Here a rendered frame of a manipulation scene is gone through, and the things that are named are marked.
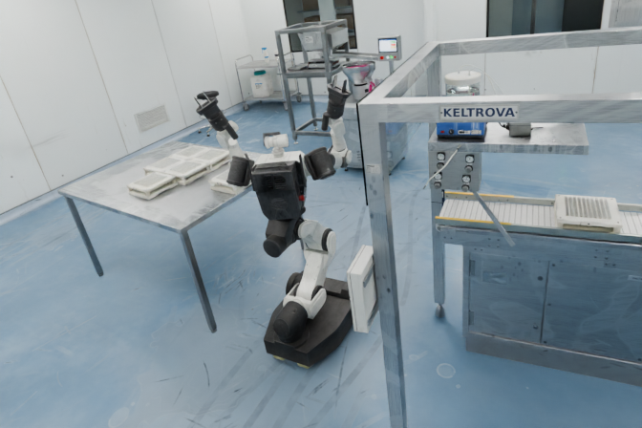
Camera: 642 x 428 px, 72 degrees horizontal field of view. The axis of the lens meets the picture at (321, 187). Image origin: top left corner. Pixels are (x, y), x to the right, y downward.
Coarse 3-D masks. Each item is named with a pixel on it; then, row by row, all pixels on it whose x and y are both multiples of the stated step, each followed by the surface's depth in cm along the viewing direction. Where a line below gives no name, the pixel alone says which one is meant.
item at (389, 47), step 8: (384, 40) 451; (392, 40) 447; (400, 40) 450; (384, 48) 455; (392, 48) 451; (400, 48) 452; (384, 56) 459; (392, 56) 455; (400, 56) 455; (392, 64) 463; (392, 72) 466
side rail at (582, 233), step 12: (492, 228) 205; (504, 228) 203; (516, 228) 200; (528, 228) 198; (540, 228) 196; (552, 228) 194; (564, 228) 192; (612, 240) 186; (624, 240) 184; (636, 240) 182
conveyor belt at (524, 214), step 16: (448, 208) 228; (464, 208) 226; (480, 208) 224; (496, 208) 222; (512, 208) 220; (528, 208) 218; (544, 208) 216; (528, 224) 206; (544, 224) 204; (624, 224) 196; (640, 224) 194; (608, 240) 188
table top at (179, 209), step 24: (168, 144) 407; (192, 144) 397; (120, 168) 365; (72, 192) 331; (96, 192) 324; (120, 192) 318; (168, 192) 306; (192, 192) 301; (216, 192) 295; (240, 192) 290; (144, 216) 277; (168, 216) 272; (192, 216) 268
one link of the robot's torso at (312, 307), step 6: (294, 288) 271; (288, 294) 265; (318, 294) 262; (324, 294) 267; (288, 300) 262; (294, 300) 259; (300, 300) 258; (306, 300) 258; (312, 300) 258; (318, 300) 261; (324, 300) 268; (306, 306) 256; (312, 306) 256; (318, 306) 262; (312, 312) 256; (312, 318) 259
